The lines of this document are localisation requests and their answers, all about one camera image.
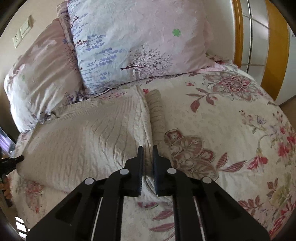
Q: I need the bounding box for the beige cable knit sweater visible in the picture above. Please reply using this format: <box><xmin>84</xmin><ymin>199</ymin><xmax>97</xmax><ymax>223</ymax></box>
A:
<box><xmin>17</xmin><ymin>86</ymin><xmax>166</xmax><ymax>199</ymax></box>

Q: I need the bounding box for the pink floral pillow left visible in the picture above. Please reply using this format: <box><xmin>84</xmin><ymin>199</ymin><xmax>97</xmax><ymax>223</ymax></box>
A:
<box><xmin>4</xmin><ymin>19</ymin><xmax>86</xmax><ymax>133</ymax></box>

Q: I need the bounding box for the cream floral bed sheet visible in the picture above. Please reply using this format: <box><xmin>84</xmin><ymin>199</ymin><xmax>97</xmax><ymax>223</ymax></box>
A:
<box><xmin>9</xmin><ymin>64</ymin><xmax>295</xmax><ymax>240</ymax></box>

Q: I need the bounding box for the pink lavender print pillow right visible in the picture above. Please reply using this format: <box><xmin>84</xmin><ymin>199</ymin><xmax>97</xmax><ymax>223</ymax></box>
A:
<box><xmin>57</xmin><ymin>1</ymin><xmax>222</xmax><ymax>95</ymax></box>

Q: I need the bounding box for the dark screen by window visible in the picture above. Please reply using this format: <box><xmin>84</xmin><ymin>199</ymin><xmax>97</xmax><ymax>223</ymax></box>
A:
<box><xmin>0</xmin><ymin>128</ymin><xmax>16</xmax><ymax>158</ymax></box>

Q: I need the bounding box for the white wall switch plate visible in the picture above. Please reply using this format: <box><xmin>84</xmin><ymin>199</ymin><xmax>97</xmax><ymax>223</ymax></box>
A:
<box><xmin>13</xmin><ymin>16</ymin><xmax>33</xmax><ymax>48</ymax></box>

